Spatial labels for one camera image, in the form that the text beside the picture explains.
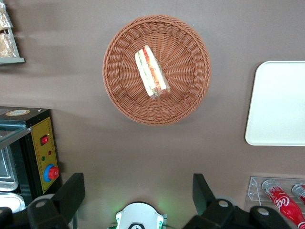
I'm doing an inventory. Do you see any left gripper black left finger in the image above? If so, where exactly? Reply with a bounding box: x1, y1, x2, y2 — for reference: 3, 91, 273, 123
27, 173, 86, 229

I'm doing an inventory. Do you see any brown round wicker basket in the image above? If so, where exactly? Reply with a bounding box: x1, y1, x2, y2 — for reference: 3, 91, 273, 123
102, 14, 212, 126

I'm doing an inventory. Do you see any steel food pan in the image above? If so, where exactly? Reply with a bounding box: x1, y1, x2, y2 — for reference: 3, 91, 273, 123
0, 145, 19, 191
0, 192, 26, 214

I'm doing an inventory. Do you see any clear bagged snack packet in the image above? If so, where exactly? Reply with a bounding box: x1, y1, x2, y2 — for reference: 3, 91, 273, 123
0, 7, 12, 31
0, 32, 17, 58

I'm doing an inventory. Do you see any beige plastic tray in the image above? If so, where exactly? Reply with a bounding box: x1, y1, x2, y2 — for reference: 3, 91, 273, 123
244, 61, 305, 146

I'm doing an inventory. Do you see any black food warmer appliance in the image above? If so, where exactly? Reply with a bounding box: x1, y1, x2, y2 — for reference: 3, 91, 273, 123
0, 106, 63, 214

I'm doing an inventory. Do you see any clear acrylic bottle rack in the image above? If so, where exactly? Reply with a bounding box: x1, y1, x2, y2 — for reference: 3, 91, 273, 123
244, 176, 305, 229

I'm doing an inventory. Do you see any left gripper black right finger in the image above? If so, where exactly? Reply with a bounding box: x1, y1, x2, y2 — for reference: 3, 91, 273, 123
182, 173, 239, 229

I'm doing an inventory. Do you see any red cola bottle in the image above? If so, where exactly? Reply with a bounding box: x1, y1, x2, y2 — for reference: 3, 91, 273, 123
291, 183, 305, 206
261, 179, 305, 229

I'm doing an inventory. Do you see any triangular sandwich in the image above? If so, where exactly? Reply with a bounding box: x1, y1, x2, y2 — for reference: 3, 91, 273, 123
134, 44, 172, 100

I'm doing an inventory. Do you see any grey snack display rack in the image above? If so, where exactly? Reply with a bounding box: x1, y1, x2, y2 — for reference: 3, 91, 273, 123
0, 4, 26, 64

